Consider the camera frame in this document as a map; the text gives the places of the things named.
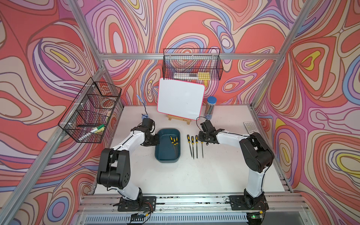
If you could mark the white board with pink frame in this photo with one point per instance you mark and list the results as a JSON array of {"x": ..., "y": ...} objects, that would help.
[{"x": 180, "y": 98}]

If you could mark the left black wire basket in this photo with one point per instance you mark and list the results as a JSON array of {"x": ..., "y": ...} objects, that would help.
[{"x": 98, "y": 100}]

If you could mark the pencil tube with blue lid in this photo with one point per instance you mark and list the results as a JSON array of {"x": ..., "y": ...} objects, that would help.
[{"x": 210, "y": 105}]

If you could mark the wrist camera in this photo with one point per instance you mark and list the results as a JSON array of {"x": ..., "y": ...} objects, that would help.
[
  {"x": 148, "y": 124},
  {"x": 207, "y": 126}
]

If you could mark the black wire basket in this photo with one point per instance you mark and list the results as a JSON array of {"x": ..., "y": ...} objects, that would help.
[
  {"x": 192, "y": 60},
  {"x": 98, "y": 100}
]

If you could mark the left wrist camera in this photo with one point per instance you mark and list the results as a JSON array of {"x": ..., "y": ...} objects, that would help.
[{"x": 148, "y": 124}]

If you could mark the back black wire basket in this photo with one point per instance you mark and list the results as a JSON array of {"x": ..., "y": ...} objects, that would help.
[{"x": 192, "y": 60}]

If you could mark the wooden easel stand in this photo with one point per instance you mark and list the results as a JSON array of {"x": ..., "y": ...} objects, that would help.
[{"x": 171, "y": 117}]

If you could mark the white calculator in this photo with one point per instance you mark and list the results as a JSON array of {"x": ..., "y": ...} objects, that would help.
[{"x": 251, "y": 127}]

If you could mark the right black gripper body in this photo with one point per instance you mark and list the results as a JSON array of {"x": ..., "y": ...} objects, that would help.
[{"x": 203, "y": 136}]

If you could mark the file tool two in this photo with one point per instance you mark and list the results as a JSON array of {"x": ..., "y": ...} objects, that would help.
[{"x": 192, "y": 142}]

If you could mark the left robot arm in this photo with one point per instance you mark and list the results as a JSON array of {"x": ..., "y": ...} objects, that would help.
[{"x": 114, "y": 168}]

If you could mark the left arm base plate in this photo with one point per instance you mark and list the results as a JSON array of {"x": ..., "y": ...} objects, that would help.
[{"x": 143, "y": 204}]

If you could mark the green white marker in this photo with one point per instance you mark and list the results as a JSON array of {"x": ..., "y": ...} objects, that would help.
[{"x": 93, "y": 135}]

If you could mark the teal plastic storage box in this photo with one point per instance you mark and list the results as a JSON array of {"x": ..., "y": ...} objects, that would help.
[{"x": 164, "y": 152}]

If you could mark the file tool seven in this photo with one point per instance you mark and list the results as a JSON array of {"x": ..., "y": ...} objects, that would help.
[{"x": 173, "y": 142}]

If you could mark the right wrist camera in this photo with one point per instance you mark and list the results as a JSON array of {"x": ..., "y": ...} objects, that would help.
[{"x": 207, "y": 126}]

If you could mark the yellow box in basket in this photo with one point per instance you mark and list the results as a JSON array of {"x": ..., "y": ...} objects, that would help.
[{"x": 205, "y": 76}]

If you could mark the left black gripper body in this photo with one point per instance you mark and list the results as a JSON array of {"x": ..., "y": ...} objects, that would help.
[{"x": 153, "y": 140}]

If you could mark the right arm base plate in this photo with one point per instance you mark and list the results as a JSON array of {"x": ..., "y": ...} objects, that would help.
[{"x": 248, "y": 203}]

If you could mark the file tool six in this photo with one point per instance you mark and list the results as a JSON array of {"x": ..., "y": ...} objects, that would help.
[{"x": 171, "y": 140}]

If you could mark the white marker in back basket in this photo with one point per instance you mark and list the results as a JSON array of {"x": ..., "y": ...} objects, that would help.
[{"x": 185, "y": 76}]

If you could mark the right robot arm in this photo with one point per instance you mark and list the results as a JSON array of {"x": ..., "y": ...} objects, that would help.
[{"x": 256, "y": 152}]

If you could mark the file tool five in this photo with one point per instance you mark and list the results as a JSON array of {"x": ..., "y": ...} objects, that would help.
[{"x": 176, "y": 145}]

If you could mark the file tool one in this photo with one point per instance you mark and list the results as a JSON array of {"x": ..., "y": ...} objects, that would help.
[{"x": 189, "y": 143}]

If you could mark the file tool three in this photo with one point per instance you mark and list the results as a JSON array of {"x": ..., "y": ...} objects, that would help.
[{"x": 196, "y": 146}]

